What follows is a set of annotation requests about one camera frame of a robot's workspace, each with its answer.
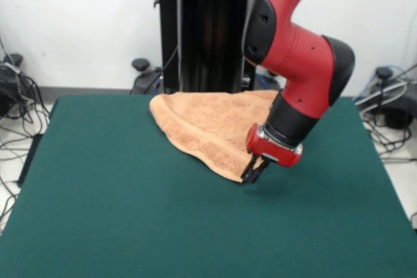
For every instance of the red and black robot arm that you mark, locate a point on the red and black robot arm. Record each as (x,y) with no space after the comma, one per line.
(303,63)

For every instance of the dark green tablecloth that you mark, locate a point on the dark green tablecloth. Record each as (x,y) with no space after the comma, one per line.
(97,209)

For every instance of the tan terry towel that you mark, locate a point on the tan terry towel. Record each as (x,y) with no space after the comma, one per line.
(208,121)

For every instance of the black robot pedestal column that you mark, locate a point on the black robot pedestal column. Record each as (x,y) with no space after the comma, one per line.
(211,30)

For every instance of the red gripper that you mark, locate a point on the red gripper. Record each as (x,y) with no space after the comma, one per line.
(277,154)

